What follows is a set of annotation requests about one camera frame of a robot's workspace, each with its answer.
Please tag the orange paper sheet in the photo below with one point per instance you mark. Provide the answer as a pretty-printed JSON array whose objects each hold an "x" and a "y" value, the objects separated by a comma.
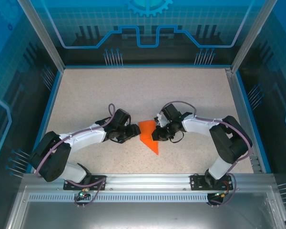
[{"x": 146, "y": 140}]

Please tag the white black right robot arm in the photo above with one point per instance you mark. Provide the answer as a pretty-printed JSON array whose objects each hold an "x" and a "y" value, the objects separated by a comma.
[{"x": 228, "y": 143}]

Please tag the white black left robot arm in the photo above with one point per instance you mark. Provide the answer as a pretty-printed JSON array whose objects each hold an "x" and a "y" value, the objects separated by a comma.
[{"x": 54, "y": 167}]

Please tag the brushed steel tray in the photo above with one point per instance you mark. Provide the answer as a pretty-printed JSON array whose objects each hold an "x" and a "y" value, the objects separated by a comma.
[{"x": 145, "y": 217}]

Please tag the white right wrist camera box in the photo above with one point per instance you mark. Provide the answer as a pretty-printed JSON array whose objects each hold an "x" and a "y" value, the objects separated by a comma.
[{"x": 158, "y": 119}]

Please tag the long aluminium mounting rail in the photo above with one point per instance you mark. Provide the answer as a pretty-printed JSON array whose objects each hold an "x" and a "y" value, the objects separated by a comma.
[{"x": 147, "y": 181}]

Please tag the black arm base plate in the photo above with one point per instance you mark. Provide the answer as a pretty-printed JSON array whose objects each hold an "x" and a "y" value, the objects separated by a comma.
[
  {"x": 68, "y": 186},
  {"x": 196, "y": 182}
]

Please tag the aluminium table edge rail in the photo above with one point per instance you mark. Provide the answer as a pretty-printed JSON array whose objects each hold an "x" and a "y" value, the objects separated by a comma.
[{"x": 239, "y": 107}]

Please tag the aluminium frame post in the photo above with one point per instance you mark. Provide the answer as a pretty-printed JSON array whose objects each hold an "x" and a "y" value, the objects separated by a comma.
[
  {"x": 46, "y": 43},
  {"x": 252, "y": 35}
]

